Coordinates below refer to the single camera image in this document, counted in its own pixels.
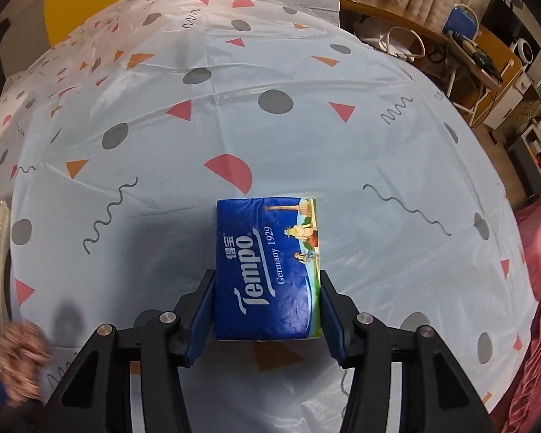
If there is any black television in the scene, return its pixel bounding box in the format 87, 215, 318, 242
482, 0, 541, 70

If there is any wooden side table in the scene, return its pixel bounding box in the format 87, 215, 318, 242
446, 27, 524, 95

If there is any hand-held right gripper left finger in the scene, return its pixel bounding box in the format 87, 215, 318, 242
36, 271, 217, 433

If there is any white stool frame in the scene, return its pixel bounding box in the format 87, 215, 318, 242
388, 26, 425, 60

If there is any blue tissue packet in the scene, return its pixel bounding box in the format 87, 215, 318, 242
215, 196, 323, 341

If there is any white cabinet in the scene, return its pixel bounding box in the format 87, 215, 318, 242
482, 72, 533, 129

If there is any brown fabric scrunchie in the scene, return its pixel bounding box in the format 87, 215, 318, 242
0, 320, 52, 404

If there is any white desk fan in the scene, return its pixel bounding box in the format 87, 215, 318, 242
510, 38, 539, 73

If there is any cluttered storage shelf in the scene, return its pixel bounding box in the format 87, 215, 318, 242
507, 99, 541, 199

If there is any pink bedspread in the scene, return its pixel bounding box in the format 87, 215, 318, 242
491, 198, 541, 433

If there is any wooden desk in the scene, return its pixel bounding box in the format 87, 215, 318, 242
338, 0, 452, 46

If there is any blue folding chair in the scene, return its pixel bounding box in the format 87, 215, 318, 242
446, 4, 483, 122

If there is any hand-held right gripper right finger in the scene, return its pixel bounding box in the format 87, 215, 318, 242
320, 271, 494, 433

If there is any grey yellow blue upholstered chair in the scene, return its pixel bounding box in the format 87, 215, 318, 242
0, 0, 163, 95

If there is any green power drill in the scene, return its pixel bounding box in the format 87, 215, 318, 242
451, 31, 503, 84

